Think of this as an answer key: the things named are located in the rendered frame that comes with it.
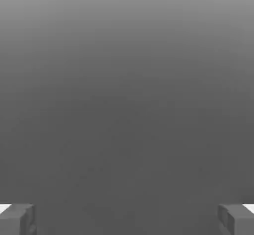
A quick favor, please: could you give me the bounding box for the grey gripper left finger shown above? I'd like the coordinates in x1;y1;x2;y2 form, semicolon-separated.
0;203;38;235

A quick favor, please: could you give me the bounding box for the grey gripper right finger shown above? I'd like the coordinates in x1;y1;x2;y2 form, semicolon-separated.
217;203;254;235

